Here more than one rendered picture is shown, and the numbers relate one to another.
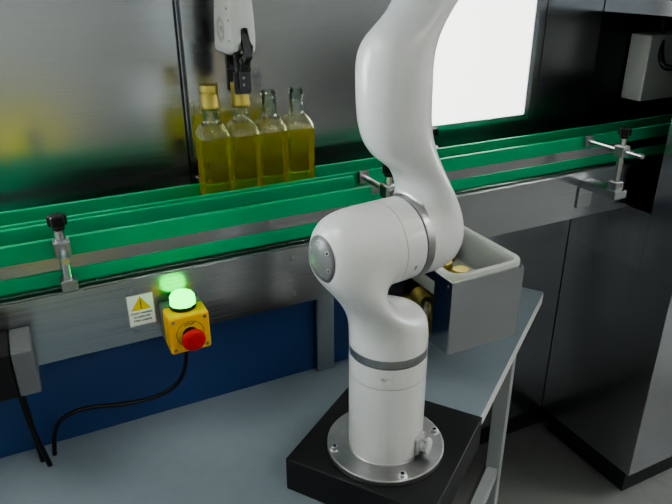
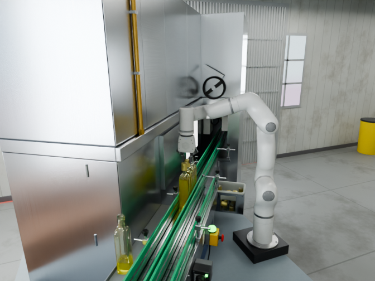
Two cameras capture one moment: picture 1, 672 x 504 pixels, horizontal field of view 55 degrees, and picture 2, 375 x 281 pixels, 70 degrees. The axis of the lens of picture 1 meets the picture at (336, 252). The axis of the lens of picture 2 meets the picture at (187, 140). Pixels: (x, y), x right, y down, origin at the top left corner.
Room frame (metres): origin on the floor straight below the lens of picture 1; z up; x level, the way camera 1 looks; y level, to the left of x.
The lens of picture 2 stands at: (0.21, 1.32, 1.89)
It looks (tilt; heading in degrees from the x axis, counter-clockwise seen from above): 16 degrees down; 312
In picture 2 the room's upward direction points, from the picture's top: 1 degrees counter-clockwise
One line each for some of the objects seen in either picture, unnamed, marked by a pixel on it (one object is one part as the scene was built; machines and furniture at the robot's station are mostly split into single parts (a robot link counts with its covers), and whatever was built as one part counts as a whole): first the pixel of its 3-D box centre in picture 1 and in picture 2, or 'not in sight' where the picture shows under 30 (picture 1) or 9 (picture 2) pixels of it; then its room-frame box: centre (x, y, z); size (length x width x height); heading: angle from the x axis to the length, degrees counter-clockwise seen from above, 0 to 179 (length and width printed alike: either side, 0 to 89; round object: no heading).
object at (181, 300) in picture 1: (182, 298); (212, 228); (0.97, 0.26, 1.01); 0.04 x 0.04 x 0.03
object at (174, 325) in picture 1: (185, 325); (212, 236); (0.97, 0.26, 0.96); 0.07 x 0.07 x 0.07; 26
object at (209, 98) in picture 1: (209, 96); (184, 166); (1.20, 0.23, 1.31); 0.04 x 0.04 x 0.04
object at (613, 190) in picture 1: (609, 171); (225, 155); (1.51, -0.67, 1.07); 0.17 x 0.05 x 0.23; 26
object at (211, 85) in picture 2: not in sight; (214, 87); (1.72, -0.76, 1.66); 0.21 x 0.05 x 0.21; 26
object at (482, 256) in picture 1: (453, 266); (229, 192); (1.18, -0.24, 0.97); 0.22 x 0.17 x 0.09; 26
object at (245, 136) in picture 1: (244, 171); (187, 185); (1.23, 0.18, 1.16); 0.06 x 0.06 x 0.21; 27
